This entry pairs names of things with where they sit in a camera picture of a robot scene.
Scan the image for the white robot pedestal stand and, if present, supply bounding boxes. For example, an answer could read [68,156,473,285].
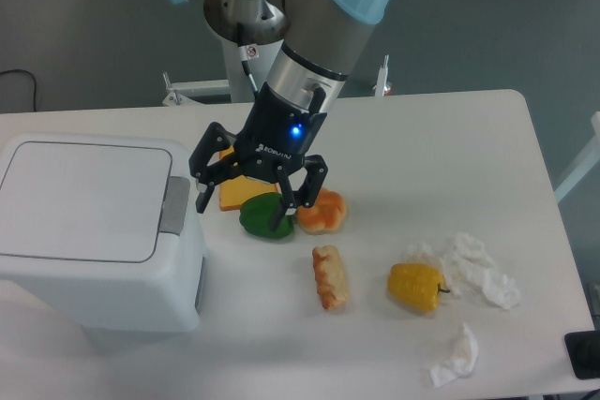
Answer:
[163,32,369,111]

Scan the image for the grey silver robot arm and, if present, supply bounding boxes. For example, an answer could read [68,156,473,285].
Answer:
[184,0,390,229]

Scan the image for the white push-button trash can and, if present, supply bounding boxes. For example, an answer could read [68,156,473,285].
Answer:
[1,132,207,334]

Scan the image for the large crumpled white tissue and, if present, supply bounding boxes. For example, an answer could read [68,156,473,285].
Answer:
[403,232,521,311]

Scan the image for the yellow bell pepper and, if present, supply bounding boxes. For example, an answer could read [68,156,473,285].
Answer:
[387,263,450,312]

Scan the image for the long twisted bread stick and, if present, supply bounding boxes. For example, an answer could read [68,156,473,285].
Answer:
[312,245,350,311]

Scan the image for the white frame at right edge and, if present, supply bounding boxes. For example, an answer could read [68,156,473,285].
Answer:
[554,111,599,203]

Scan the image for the green bell pepper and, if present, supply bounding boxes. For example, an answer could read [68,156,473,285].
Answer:
[239,192,293,240]

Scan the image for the black device at table edge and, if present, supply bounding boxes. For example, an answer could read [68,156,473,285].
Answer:
[564,330,599,379]

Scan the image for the round braided bread bun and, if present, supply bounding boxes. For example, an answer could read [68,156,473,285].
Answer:
[295,188,348,234]

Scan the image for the orange toast bread slice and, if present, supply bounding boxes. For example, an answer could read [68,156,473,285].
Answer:
[218,175,278,211]

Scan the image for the black floor cable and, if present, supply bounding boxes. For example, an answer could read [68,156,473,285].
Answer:
[0,69,38,113]

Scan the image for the small crumpled white tissue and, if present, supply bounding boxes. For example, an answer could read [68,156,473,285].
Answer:
[427,322,479,389]

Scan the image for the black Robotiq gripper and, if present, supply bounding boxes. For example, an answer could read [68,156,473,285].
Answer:
[188,83,328,230]

